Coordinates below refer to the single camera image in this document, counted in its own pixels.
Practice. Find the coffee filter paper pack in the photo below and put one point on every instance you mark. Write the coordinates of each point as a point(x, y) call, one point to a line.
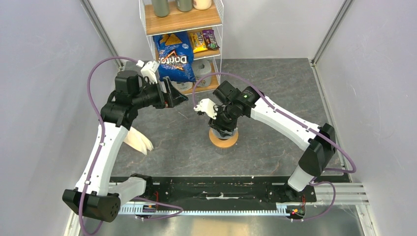
point(138, 141)

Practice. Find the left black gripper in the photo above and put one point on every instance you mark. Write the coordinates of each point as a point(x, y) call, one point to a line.
point(171, 98)

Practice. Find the right aluminium frame post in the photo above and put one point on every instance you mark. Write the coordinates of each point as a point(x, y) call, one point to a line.
point(331, 31)

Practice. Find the blue Doritos chip bag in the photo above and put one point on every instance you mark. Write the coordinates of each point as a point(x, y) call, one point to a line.
point(175, 54)

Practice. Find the round wooden dripper stand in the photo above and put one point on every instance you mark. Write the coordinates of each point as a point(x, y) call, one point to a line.
point(223, 143)

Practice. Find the dark candy bag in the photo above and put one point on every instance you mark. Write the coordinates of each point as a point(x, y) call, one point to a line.
point(210, 40)

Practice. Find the yellow candy bag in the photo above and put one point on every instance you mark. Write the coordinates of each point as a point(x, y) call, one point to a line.
point(198, 42)

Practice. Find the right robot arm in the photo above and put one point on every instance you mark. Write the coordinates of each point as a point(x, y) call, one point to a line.
point(316, 141)

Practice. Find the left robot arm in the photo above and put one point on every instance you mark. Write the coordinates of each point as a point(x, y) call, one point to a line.
point(92, 196)

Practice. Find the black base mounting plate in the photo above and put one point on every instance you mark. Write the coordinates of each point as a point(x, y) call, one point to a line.
point(226, 193)

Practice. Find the grey slotted cable duct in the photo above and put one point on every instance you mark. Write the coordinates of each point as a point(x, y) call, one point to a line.
point(141, 209)

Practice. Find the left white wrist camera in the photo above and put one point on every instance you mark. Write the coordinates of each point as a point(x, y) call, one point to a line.
point(149, 70)

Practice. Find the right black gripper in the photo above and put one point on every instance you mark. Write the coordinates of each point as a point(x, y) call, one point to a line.
point(224, 129)

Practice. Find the aluminium frame post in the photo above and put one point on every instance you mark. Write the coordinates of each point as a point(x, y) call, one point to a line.
point(95, 20)
point(331, 31)

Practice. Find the white paper roll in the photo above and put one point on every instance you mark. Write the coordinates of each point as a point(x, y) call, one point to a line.
point(183, 86)

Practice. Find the green pump bottle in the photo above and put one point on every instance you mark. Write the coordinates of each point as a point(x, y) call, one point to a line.
point(161, 8)

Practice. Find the left aluminium frame post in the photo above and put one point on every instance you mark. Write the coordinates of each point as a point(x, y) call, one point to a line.
point(95, 20)

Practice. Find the white wire shelf rack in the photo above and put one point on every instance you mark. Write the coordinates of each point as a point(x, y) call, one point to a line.
point(192, 21)

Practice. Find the cream lotion bottle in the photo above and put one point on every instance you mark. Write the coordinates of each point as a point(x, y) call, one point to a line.
point(202, 4)

